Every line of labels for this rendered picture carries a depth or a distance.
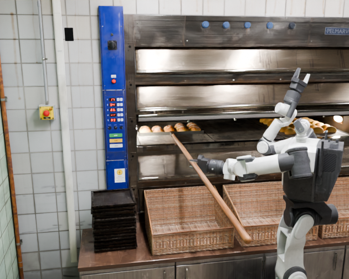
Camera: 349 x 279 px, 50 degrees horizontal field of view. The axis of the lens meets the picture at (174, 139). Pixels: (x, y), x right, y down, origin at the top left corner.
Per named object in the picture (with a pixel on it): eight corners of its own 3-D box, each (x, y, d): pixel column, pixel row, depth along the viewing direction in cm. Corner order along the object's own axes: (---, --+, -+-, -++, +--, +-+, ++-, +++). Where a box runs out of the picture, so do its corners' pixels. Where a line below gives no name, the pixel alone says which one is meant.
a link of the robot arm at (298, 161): (284, 177, 189) (312, 174, 183) (280, 176, 181) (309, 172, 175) (280, 154, 191) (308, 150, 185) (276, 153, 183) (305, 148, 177)
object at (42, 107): (41, 118, 258) (40, 104, 256) (56, 118, 260) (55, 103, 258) (39, 120, 251) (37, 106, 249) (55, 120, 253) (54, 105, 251)
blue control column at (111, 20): (108, 199, 481) (101, 24, 430) (121, 199, 483) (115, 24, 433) (111, 294, 296) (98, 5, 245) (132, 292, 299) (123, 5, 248)
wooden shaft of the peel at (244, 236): (252, 245, 141) (252, 237, 140) (244, 246, 140) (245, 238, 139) (175, 137, 304) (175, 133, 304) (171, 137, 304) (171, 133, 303)
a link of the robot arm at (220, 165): (213, 177, 221) (232, 180, 216) (216, 159, 222) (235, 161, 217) (219, 177, 231) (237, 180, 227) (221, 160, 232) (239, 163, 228)
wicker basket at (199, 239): (143, 223, 288) (142, 189, 281) (214, 217, 298) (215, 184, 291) (150, 257, 241) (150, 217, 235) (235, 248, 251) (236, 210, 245)
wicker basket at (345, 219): (290, 211, 309) (292, 179, 303) (352, 206, 318) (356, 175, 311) (321, 239, 263) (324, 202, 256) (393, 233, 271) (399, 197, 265)
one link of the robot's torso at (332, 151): (338, 191, 215) (345, 130, 207) (335, 215, 185) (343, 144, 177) (285, 184, 228) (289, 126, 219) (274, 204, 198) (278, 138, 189)
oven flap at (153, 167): (138, 180, 281) (137, 153, 283) (355, 167, 311) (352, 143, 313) (138, 180, 276) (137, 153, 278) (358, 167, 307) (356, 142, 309)
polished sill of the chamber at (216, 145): (136, 150, 282) (136, 144, 281) (353, 139, 313) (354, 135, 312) (137, 151, 276) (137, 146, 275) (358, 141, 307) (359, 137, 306)
